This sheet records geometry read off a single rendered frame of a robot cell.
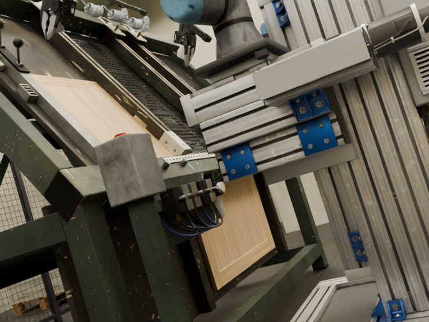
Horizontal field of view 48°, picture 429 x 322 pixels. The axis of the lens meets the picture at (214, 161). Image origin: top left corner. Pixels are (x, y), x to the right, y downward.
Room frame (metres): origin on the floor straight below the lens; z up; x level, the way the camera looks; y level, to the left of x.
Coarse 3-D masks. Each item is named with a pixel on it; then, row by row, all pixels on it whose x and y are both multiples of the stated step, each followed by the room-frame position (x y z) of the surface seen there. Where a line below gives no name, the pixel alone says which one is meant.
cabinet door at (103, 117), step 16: (48, 80) 1.88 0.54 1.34; (64, 80) 1.98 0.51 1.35; (80, 80) 2.09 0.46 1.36; (64, 96) 1.87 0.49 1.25; (80, 96) 1.96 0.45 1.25; (96, 96) 2.06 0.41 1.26; (80, 112) 1.84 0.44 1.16; (96, 112) 1.93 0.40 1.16; (112, 112) 2.03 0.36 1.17; (128, 112) 2.13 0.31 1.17; (96, 128) 1.82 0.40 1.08; (112, 128) 1.90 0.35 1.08; (128, 128) 2.00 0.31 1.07; (144, 128) 2.10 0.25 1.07; (160, 144) 2.07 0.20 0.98
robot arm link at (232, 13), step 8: (232, 0) 1.25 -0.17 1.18; (240, 0) 1.27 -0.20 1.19; (224, 8) 1.24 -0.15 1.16; (232, 8) 1.26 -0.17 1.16; (240, 8) 1.27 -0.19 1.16; (248, 8) 1.30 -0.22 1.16; (224, 16) 1.26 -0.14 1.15; (232, 16) 1.26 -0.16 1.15; (240, 16) 1.27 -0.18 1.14; (248, 16) 1.28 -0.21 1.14; (216, 24) 1.28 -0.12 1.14
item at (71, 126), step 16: (16, 80) 1.74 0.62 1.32; (32, 80) 1.75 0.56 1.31; (48, 96) 1.72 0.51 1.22; (48, 112) 1.70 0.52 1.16; (64, 112) 1.70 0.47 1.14; (64, 128) 1.68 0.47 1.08; (80, 128) 1.68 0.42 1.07; (80, 144) 1.66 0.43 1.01; (96, 144) 1.66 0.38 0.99; (96, 160) 1.63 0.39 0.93
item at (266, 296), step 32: (32, 224) 1.46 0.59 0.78; (64, 224) 1.40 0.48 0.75; (96, 224) 1.40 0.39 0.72; (128, 224) 1.92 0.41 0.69; (0, 256) 1.53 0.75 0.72; (32, 256) 1.97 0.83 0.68; (64, 256) 1.58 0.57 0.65; (96, 256) 1.37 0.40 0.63; (128, 256) 1.87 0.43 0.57; (192, 256) 2.19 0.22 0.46; (288, 256) 3.37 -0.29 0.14; (320, 256) 3.27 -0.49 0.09; (0, 288) 1.85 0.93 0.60; (64, 288) 1.58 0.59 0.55; (96, 288) 1.38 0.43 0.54; (128, 288) 1.82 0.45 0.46; (192, 288) 2.21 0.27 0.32; (224, 288) 2.47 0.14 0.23; (288, 288) 2.58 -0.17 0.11; (96, 320) 1.39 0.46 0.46; (128, 320) 1.42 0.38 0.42; (192, 320) 2.03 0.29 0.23; (224, 320) 2.06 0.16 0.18; (256, 320) 2.15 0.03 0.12
